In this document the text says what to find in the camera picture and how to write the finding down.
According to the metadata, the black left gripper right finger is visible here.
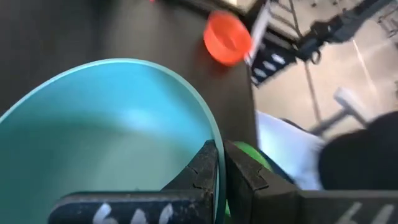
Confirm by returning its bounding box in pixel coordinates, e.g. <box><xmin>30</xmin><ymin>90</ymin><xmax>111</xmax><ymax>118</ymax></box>
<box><xmin>223</xmin><ymin>139</ymin><xmax>398</xmax><ymax>224</ymax></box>

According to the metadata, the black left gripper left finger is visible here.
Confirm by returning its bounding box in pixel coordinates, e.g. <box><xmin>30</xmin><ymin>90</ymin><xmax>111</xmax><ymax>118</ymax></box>
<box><xmin>48</xmin><ymin>139</ymin><xmax>219</xmax><ymax>224</ymax></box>

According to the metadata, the teal bowl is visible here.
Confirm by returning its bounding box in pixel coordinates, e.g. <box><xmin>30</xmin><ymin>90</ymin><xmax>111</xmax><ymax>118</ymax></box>
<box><xmin>0</xmin><ymin>58</ymin><xmax>227</xmax><ymax>224</ymax></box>

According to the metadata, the orange bowl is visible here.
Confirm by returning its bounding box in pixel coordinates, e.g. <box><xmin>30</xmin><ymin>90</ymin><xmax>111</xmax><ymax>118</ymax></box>
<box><xmin>203</xmin><ymin>10</ymin><xmax>252</xmax><ymax>67</ymax></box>

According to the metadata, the white sheet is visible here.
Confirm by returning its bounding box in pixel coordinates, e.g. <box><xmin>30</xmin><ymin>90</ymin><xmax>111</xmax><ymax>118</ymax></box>
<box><xmin>256</xmin><ymin>110</ymin><xmax>326</xmax><ymax>191</ymax></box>

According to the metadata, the black seat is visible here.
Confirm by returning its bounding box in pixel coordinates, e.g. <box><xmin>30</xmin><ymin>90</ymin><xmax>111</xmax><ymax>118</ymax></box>
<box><xmin>318</xmin><ymin>111</ymin><xmax>398</xmax><ymax>191</ymax></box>

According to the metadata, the white chair base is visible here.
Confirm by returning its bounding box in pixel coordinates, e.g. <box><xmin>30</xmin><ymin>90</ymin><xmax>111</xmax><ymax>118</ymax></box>
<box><xmin>307</xmin><ymin>86</ymin><xmax>376</xmax><ymax>136</ymax></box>

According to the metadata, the white strip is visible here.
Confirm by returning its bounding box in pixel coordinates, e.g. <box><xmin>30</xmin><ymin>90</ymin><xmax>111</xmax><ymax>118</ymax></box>
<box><xmin>244</xmin><ymin>0</ymin><xmax>271</xmax><ymax>65</ymax></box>

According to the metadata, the black metal stand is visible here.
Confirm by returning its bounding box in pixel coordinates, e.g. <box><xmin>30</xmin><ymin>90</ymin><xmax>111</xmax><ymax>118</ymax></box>
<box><xmin>297</xmin><ymin>0</ymin><xmax>396</xmax><ymax>62</ymax></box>

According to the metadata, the black perforated bracket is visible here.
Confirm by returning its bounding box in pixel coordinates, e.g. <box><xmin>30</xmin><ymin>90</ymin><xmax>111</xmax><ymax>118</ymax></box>
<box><xmin>250</xmin><ymin>40</ymin><xmax>298</xmax><ymax>86</ymax></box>

